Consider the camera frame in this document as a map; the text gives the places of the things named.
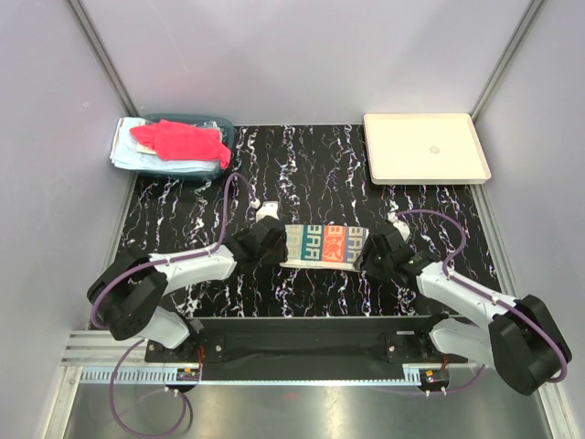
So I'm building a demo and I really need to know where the colourful bear print towel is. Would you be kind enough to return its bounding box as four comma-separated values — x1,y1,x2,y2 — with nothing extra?
281,224,369,271

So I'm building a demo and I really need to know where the red towel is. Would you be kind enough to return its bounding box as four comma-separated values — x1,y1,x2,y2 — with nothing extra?
131,119,231,169

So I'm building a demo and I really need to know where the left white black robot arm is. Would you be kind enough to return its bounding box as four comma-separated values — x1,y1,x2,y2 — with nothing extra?
87,216,287,362

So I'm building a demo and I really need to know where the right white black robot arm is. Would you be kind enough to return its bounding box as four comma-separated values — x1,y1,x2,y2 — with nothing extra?
354,227,572,396

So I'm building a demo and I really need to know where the black marble pattern mat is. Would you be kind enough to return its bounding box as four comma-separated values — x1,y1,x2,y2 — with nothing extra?
120,125,499,317

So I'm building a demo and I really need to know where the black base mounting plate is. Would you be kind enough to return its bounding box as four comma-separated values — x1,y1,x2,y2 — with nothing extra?
144,314,446,364

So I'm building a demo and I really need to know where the cream plastic tray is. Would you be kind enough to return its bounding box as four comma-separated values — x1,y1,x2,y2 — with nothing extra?
364,113,492,186

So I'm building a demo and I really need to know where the teal plastic basket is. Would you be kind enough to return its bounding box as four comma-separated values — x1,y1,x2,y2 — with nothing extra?
137,113,236,181

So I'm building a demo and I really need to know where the light blue towel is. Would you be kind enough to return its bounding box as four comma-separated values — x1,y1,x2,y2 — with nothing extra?
109,117,223,179

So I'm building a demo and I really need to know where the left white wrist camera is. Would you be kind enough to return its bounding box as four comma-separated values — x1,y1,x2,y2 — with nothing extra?
252,199,281,222

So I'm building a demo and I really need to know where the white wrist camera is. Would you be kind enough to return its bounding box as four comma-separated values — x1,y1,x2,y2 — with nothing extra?
252,199,281,222
387,212,410,241

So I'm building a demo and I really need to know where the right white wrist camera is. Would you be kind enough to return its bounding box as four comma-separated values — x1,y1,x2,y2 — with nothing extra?
387,212,410,241

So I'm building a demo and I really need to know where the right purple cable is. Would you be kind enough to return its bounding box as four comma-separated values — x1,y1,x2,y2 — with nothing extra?
388,209,572,397

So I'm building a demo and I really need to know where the purple cable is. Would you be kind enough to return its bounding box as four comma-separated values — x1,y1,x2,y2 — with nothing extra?
90,172,262,435
388,209,572,397

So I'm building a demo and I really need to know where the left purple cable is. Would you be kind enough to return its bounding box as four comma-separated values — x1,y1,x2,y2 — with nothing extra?
90,172,262,435

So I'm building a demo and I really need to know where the right aluminium frame post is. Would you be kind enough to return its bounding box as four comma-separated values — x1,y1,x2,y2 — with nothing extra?
470,0,548,123

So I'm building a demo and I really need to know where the aluminium frame post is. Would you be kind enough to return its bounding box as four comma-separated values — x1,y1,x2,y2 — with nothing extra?
470,0,548,123
65,0,139,117

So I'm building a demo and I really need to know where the aluminium rail with slots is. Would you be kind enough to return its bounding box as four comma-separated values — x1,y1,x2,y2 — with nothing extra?
61,331,449,388

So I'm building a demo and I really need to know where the left aluminium frame post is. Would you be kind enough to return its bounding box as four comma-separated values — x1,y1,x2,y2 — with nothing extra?
65,0,139,117

